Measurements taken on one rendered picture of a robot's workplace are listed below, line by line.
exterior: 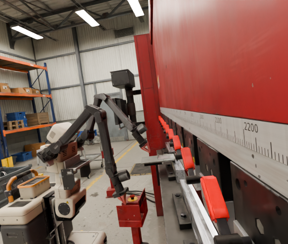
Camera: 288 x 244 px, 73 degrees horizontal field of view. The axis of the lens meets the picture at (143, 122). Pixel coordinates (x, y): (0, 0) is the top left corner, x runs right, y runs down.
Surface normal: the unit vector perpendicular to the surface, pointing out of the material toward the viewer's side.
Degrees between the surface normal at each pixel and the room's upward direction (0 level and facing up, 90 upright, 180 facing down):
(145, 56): 90
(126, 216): 90
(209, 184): 39
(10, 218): 90
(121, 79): 90
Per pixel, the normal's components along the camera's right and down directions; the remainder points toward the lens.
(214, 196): -0.12, -0.72
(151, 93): -0.04, 0.08
